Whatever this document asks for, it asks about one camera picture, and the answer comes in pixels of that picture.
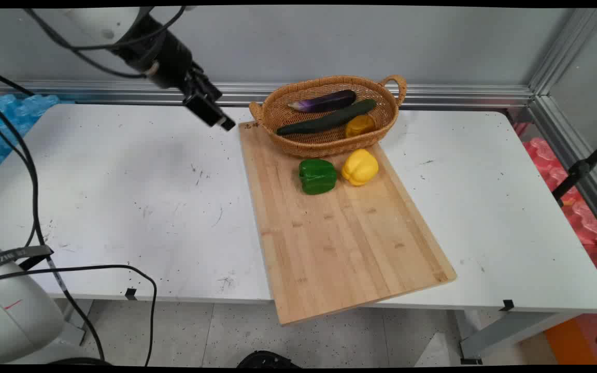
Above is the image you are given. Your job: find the black background cable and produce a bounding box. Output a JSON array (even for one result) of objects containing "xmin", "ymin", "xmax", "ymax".
[{"xmin": 0, "ymin": 66, "xmax": 36, "ymax": 97}]

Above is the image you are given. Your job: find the red foam sheet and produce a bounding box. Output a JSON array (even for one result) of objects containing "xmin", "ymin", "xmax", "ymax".
[{"xmin": 514, "ymin": 122, "xmax": 597, "ymax": 291}]

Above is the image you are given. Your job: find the purple eggplant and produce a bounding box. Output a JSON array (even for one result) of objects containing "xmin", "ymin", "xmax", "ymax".
[{"xmin": 288, "ymin": 90, "xmax": 357, "ymax": 113}]

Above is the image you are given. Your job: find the black round floor object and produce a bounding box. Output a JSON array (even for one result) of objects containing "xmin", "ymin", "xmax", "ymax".
[{"xmin": 236, "ymin": 350, "xmax": 302, "ymax": 368}]

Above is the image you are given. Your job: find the grey table leg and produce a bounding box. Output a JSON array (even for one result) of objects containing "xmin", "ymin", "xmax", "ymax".
[
  {"xmin": 458, "ymin": 310, "xmax": 585, "ymax": 365},
  {"xmin": 54, "ymin": 299, "xmax": 93, "ymax": 347}
]

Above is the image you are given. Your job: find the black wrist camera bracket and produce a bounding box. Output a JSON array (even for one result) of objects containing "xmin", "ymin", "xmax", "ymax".
[{"xmin": 115, "ymin": 13, "xmax": 163, "ymax": 74}]

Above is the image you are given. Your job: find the long dark green cucumber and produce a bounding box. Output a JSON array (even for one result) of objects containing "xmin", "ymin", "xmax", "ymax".
[{"xmin": 276, "ymin": 98, "xmax": 377, "ymax": 137}]

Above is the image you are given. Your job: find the grey velcro strap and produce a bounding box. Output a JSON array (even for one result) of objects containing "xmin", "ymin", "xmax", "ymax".
[{"xmin": 0, "ymin": 245, "xmax": 54, "ymax": 283}]

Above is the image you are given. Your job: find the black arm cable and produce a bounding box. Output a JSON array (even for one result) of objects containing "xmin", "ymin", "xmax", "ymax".
[
  {"xmin": 0, "ymin": 92, "xmax": 107, "ymax": 363},
  {"xmin": 23, "ymin": 6, "xmax": 188, "ymax": 80}
]

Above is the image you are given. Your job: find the orange floor mat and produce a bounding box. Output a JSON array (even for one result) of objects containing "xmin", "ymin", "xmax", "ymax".
[{"xmin": 543, "ymin": 310, "xmax": 597, "ymax": 365}]

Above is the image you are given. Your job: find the thin black looping cable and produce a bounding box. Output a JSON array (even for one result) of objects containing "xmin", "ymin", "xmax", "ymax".
[{"xmin": 0, "ymin": 264, "xmax": 158, "ymax": 366}]

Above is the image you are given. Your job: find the aluminium frame rail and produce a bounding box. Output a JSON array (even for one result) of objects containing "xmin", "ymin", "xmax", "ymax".
[
  {"xmin": 528, "ymin": 93, "xmax": 597, "ymax": 245},
  {"xmin": 0, "ymin": 78, "xmax": 536, "ymax": 110}
]

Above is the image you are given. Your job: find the aluminium frame post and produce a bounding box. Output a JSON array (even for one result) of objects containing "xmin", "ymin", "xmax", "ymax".
[{"xmin": 528, "ymin": 7, "xmax": 597, "ymax": 96}]

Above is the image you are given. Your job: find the black tripod stand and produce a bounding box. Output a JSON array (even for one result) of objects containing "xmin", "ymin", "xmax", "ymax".
[{"xmin": 551, "ymin": 132, "xmax": 597, "ymax": 208}]

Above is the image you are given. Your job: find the green bell pepper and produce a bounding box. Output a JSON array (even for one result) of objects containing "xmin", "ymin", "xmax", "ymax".
[{"xmin": 298, "ymin": 159, "xmax": 338, "ymax": 196}]

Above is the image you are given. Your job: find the bamboo cutting board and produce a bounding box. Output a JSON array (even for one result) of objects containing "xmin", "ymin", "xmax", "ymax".
[{"xmin": 237, "ymin": 120, "xmax": 458, "ymax": 326}]

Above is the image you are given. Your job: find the woven wicker basket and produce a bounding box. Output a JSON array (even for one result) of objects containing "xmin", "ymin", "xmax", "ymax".
[{"xmin": 248, "ymin": 75, "xmax": 408, "ymax": 159}]

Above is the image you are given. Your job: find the bright yellow bell pepper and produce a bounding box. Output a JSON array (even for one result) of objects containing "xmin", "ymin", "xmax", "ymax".
[{"xmin": 341, "ymin": 149, "xmax": 379, "ymax": 187}]

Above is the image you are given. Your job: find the blue foam sheet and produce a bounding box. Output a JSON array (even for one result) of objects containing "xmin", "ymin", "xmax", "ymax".
[{"xmin": 0, "ymin": 93, "xmax": 62, "ymax": 183}]

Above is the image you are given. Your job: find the dark yellow bell pepper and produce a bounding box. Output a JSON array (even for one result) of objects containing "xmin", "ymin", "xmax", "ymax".
[{"xmin": 345, "ymin": 114, "xmax": 377, "ymax": 139}]

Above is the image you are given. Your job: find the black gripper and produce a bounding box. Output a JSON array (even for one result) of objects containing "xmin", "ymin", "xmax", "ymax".
[{"xmin": 146, "ymin": 28, "xmax": 236, "ymax": 131}]

